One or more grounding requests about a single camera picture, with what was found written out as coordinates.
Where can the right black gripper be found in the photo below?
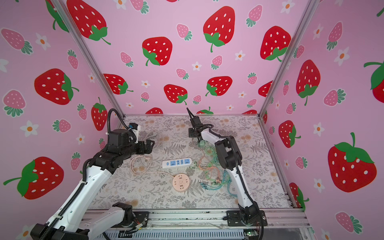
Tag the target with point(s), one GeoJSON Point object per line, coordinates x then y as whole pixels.
{"type": "Point", "coordinates": [190, 132]}

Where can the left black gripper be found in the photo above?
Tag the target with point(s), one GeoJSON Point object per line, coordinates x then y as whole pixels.
{"type": "Point", "coordinates": [148, 146]}

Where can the white blue power strip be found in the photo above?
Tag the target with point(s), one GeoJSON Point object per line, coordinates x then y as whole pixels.
{"type": "Point", "coordinates": [177, 163]}

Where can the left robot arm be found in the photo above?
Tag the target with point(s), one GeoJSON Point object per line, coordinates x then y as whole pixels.
{"type": "Point", "coordinates": [95, 173]}

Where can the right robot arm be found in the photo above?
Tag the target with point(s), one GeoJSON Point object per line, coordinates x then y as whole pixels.
{"type": "Point", "coordinates": [230, 159]}

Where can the green plug adapter front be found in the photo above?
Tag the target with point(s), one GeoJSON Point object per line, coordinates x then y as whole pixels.
{"type": "Point", "coordinates": [201, 144]}

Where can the round pink power socket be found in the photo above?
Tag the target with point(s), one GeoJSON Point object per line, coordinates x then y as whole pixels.
{"type": "Point", "coordinates": [181, 182]}

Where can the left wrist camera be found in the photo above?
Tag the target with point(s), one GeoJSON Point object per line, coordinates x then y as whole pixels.
{"type": "Point", "coordinates": [135, 128]}

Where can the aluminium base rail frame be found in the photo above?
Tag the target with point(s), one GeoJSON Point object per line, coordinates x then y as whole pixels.
{"type": "Point", "coordinates": [186, 222]}

